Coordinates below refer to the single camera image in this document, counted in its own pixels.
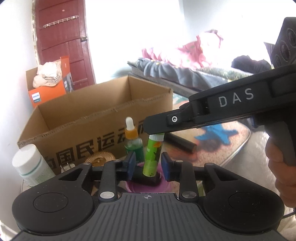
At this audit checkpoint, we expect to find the gold-lidded black jar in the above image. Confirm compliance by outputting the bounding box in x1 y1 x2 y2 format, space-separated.
85 151 115 167

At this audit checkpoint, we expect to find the green tube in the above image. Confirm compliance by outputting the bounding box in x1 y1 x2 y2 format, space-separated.
142 133 165 178

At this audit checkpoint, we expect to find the person's right hand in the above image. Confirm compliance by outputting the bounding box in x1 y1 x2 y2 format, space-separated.
265 138 296 208

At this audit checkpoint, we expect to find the black cylinder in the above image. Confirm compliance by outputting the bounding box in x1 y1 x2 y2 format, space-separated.
164 133 197 153

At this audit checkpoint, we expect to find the dark purple round base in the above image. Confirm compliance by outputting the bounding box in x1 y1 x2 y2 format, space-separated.
125 163 171 193

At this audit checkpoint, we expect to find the white power adapter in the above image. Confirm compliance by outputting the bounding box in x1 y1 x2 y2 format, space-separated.
60 162 75 173

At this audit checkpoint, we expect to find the brown cardboard box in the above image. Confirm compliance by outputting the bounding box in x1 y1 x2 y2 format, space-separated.
18 76 173 174

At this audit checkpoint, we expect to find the grey blanket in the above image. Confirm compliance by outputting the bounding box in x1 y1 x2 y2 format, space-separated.
128 58 228 91

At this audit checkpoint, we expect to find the pink blanket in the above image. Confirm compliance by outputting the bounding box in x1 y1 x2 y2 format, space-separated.
142 30 223 69

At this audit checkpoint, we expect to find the white pill bottle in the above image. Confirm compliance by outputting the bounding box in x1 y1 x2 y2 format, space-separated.
12 144 55 187

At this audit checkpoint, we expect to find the orange Philips box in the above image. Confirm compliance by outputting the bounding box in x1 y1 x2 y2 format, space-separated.
26 56 74 108

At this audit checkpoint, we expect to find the white cloth in box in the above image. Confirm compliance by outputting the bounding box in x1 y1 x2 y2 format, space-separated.
33 60 62 88

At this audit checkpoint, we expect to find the dark red door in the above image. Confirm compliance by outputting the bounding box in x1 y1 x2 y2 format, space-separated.
35 0 95 90

